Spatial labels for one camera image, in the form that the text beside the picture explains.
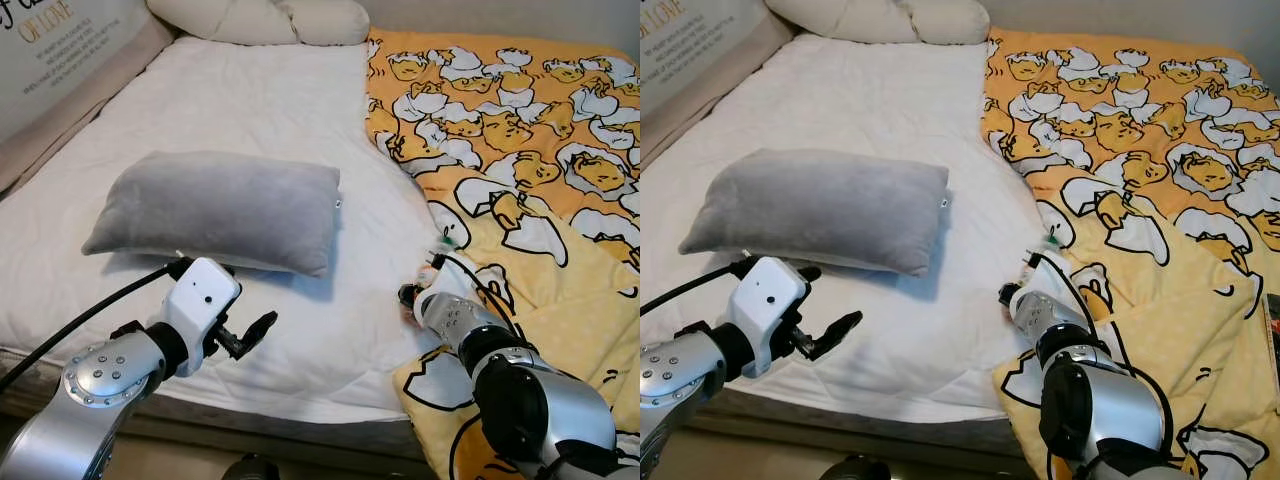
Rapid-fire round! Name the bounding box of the grey plush pillow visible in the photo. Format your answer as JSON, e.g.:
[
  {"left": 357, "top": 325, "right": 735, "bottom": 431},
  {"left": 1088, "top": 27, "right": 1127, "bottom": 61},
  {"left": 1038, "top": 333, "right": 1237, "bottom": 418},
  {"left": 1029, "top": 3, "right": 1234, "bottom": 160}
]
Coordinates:
[
  {"left": 82, "top": 150, "right": 342, "bottom": 278},
  {"left": 678, "top": 148, "right": 950, "bottom": 277}
]

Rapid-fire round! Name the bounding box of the yellow cartoon print blanket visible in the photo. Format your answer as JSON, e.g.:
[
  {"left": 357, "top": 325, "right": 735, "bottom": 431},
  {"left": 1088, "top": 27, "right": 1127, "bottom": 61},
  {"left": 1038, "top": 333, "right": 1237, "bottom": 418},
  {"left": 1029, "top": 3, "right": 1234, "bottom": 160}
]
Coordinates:
[
  {"left": 365, "top": 28, "right": 641, "bottom": 480},
  {"left": 982, "top": 28, "right": 1280, "bottom": 480}
]

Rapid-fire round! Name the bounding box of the dark cover book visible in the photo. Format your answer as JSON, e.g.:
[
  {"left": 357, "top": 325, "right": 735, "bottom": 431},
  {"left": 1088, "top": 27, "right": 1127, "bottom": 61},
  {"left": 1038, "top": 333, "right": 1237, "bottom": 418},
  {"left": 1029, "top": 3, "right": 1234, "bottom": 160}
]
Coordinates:
[{"left": 1262, "top": 293, "right": 1280, "bottom": 383}]

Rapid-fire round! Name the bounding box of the white quilted mattress cover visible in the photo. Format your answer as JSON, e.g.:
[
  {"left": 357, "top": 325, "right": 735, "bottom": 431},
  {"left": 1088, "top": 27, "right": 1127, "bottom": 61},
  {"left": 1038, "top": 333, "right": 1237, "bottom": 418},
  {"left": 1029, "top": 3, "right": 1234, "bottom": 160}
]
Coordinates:
[
  {"left": 640, "top": 35, "right": 1076, "bottom": 426},
  {"left": 0, "top": 38, "right": 471, "bottom": 423}
]

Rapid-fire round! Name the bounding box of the beige bolster pillow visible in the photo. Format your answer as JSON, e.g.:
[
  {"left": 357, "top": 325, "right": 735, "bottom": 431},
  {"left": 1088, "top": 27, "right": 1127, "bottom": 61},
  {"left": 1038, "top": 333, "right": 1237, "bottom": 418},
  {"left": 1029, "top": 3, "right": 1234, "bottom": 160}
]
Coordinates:
[
  {"left": 147, "top": 0, "right": 371, "bottom": 47},
  {"left": 765, "top": 0, "right": 991, "bottom": 46}
]

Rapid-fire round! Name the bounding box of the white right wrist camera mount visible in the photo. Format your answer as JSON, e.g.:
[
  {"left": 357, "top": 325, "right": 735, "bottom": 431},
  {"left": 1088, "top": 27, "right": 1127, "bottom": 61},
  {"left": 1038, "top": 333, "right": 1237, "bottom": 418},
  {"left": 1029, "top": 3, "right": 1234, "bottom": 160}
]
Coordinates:
[
  {"left": 415, "top": 258, "right": 448, "bottom": 297},
  {"left": 1015, "top": 255, "right": 1046, "bottom": 296}
]

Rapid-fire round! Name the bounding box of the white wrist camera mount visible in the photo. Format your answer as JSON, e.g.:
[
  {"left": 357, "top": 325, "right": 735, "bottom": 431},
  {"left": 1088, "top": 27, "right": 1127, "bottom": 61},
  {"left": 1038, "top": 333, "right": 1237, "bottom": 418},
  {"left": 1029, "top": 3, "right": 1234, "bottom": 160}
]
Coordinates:
[
  {"left": 1015, "top": 255, "right": 1046, "bottom": 296},
  {"left": 160, "top": 257, "right": 242, "bottom": 351},
  {"left": 728, "top": 256, "right": 809, "bottom": 351},
  {"left": 415, "top": 258, "right": 448, "bottom": 297}
]

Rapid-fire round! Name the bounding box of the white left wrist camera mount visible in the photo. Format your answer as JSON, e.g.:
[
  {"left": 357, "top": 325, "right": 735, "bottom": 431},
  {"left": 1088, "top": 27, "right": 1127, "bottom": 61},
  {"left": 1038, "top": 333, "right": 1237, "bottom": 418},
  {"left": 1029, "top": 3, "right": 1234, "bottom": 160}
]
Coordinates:
[
  {"left": 728, "top": 256, "right": 809, "bottom": 351},
  {"left": 160, "top": 257, "right": 242, "bottom": 351}
]

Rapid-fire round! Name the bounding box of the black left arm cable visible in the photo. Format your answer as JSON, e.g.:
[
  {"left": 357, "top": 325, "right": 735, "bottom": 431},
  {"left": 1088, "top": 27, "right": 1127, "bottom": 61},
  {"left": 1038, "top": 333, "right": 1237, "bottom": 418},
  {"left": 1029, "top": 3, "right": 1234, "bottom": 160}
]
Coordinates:
[
  {"left": 640, "top": 257, "right": 761, "bottom": 319},
  {"left": 0, "top": 258, "right": 193, "bottom": 393}
]

